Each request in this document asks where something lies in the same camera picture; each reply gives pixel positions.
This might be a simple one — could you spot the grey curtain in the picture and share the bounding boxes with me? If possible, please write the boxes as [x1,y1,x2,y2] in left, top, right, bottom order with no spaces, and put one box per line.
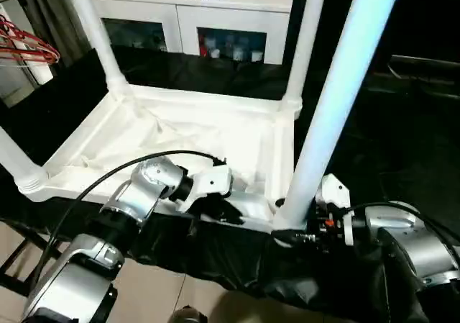
[21,0,91,65]

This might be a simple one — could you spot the white cabinet with glass doors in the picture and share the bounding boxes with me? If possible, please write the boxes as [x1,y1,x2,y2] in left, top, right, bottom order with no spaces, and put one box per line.
[88,0,298,65]

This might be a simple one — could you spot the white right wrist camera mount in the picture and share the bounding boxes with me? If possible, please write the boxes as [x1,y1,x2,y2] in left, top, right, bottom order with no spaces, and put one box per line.
[316,173,357,247]

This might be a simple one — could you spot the black shiny mat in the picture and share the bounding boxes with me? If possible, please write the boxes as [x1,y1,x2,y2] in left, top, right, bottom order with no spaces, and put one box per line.
[0,44,460,323]

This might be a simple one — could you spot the white plastic table top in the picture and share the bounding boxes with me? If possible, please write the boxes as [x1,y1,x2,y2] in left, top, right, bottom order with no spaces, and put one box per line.
[16,81,311,247]

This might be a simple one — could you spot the black flat bar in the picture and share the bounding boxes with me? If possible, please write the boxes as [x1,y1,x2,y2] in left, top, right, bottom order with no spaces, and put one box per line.
[390,54,460,69]

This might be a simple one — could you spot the grey robot foot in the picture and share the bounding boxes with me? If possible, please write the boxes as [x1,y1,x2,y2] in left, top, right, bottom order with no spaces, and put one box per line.
[171,304,210,323]

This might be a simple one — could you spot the white plastic table leg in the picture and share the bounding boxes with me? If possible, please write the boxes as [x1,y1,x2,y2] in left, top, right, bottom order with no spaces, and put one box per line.
[0,124,50,195]
[275,0,405,231]
[66,0,129,98]
[282,0,330,111]

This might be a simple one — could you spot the black folding table frame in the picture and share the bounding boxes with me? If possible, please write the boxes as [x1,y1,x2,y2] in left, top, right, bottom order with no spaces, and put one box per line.
[0,222,68,297]

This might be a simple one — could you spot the black cabinet with gold label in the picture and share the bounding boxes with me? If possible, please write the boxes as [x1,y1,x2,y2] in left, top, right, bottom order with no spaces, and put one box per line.
[287,0,460,86]

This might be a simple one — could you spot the white post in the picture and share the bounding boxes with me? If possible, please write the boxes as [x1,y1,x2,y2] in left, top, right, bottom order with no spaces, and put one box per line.
[29,62,54,86]

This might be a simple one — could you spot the red clothes hangers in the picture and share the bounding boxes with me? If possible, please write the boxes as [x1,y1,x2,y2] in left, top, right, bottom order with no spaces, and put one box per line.
[0,15,61,65]

